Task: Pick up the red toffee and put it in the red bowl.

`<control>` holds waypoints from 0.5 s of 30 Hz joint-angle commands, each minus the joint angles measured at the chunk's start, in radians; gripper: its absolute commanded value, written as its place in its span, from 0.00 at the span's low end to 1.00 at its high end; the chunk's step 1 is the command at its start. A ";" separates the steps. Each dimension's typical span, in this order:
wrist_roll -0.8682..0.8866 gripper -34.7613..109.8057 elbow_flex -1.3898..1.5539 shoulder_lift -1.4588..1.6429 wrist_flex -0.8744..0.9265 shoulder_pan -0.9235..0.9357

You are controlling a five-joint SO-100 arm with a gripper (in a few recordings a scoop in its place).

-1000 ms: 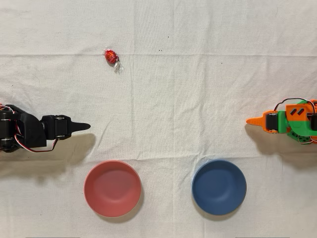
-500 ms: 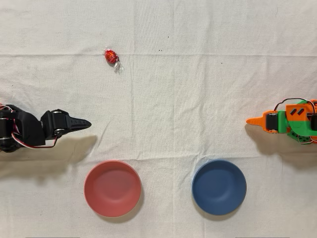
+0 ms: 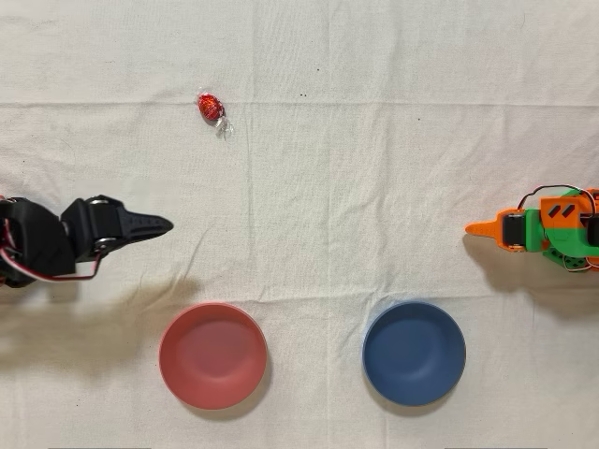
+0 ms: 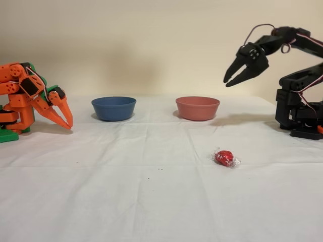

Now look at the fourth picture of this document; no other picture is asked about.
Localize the black arm servo cable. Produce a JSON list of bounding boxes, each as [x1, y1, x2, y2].
[[241, 23, 323, 119]]

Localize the white tablecloth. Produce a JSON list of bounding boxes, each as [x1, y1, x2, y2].
[[0, 94, 323, 242]]

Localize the red candy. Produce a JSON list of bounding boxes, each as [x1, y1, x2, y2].
[[209, 146, 242, 169]]

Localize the orange arm servo cable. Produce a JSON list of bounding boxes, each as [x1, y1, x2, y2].
[[21, 63, 50, 102]]

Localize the blue bowl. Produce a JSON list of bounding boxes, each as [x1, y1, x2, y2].
[[91, 96, 137, 122]]

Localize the red bowl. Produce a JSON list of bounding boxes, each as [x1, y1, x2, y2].
[[175, 96, 221, 122]]

